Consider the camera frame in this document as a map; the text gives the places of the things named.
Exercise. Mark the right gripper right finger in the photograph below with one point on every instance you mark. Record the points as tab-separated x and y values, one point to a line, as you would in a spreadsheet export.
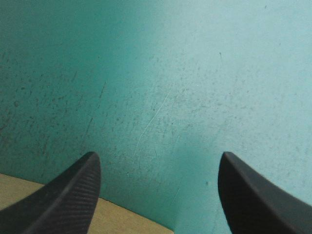
256	207

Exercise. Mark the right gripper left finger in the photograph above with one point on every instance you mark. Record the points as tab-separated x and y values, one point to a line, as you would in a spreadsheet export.
65	202

